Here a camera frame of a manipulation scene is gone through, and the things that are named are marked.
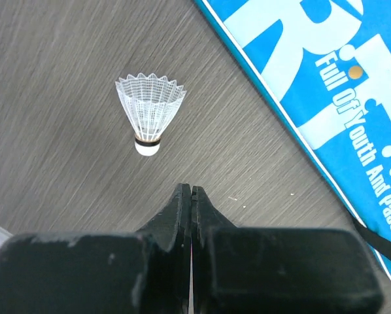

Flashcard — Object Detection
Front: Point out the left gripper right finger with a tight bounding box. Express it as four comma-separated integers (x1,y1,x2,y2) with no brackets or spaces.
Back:
192,186,384,313

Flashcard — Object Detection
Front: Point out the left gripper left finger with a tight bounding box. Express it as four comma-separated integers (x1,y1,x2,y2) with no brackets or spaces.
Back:
0,184,191,313

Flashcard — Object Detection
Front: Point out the shuttlecock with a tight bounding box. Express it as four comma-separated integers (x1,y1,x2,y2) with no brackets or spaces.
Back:
115,73,186,157

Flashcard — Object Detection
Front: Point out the blue racket bag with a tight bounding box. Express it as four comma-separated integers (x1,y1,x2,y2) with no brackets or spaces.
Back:
197,1,391,280

